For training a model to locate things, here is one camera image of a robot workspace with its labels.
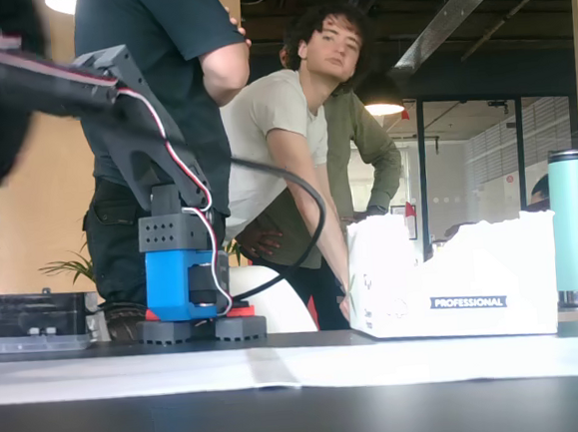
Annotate grey robot base red clamps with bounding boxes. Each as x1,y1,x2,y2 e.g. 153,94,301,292
134,297,270,350

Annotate green potted plant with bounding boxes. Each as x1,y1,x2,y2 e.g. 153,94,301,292
37,240,96,289

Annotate black plastic case metal latches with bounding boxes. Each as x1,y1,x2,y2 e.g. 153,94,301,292
0,284,104,358

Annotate person in dark T-shirt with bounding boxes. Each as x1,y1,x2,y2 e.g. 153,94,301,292
65,0,275,345

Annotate white paper sheet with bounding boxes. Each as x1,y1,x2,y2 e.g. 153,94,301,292
0,315,578,425

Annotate person in white T-shirt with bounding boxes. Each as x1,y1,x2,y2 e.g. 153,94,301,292
207,0,396,339

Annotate white round chair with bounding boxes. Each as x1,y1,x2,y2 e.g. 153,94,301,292
227,261,320,339

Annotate red banner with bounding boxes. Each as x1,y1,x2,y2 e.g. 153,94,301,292
302,293,322,332

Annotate person in green shirt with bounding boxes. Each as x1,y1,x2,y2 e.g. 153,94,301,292
223,80,412,281

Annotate black shade pendant lamp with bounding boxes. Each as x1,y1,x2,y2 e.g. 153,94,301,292
362,97,407,118

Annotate black framed glass partition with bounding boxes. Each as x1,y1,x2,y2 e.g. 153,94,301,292
411,86,578,262

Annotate white torn cardboard box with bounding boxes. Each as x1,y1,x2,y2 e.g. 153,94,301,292
341,203,565,351

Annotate seated background person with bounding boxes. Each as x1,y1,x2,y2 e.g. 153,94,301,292
526,174,552,209

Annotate white red servo cable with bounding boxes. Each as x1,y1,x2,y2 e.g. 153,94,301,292
0,19,119,100
116,79,236,323

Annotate thick black cable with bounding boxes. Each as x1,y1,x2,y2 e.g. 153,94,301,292
222,149,335,304

